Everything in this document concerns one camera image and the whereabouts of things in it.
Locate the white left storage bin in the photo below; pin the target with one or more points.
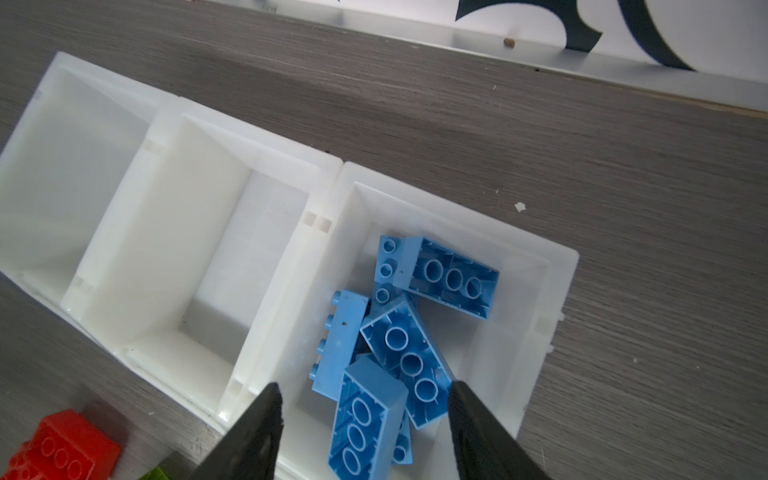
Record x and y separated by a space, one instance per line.
62 165

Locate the red lego brick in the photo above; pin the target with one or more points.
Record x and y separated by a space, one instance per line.
65 446

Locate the white right storage bin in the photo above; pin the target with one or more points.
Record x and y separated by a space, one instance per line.
499 358

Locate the white middle storage bin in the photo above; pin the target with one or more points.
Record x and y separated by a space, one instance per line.
191 260

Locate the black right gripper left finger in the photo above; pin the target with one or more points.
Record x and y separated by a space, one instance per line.
249 450

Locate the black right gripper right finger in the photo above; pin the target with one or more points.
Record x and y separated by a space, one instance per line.
483 448

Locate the green lego brick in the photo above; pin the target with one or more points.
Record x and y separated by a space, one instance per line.
157 473

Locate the white storage bin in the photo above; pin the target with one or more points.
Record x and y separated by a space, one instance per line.
499 358
62 165
191 260

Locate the blue lego brick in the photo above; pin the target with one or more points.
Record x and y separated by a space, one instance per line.
384 291
431 270
367 422
402 345
337 349
402 454

